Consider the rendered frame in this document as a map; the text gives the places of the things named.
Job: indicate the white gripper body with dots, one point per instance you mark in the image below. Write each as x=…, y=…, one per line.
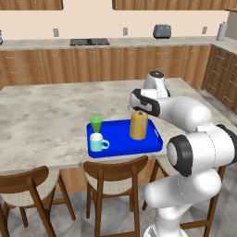
x=135, y=101

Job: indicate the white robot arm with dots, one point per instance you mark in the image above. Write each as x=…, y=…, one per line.
x=197, y=145

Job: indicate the yellow pitcher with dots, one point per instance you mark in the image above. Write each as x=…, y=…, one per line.
x=138, y=127

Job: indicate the blue tray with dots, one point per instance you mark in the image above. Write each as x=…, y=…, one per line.
x=120, y=142

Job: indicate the green cup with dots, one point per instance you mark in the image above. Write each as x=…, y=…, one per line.
x=96, y=122

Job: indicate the teal mug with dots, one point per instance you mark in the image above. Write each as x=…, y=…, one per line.
x=97, y=143

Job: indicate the wooden base cupboards long run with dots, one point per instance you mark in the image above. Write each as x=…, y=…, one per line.
x=77, y=64

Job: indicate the grey toaster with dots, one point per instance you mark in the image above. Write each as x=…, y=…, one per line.
x=162, y=31

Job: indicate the black hob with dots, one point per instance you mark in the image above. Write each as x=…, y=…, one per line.
x=89, y=41

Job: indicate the wooden base cupboards side run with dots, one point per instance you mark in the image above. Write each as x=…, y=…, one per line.
x=220, y=74

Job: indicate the grey paper towel roll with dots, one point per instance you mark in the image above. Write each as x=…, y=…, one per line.
x=221, y=31

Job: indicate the dark grey small appliance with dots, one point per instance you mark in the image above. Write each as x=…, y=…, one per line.
x=1, y=37

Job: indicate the grey wall outlet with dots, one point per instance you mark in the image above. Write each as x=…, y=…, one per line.
x=56, y=32
x=125, y=31
x=204, y=30

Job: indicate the wooden wall cupboards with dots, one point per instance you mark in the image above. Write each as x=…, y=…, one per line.
x=172, y=4
x=31, y=4

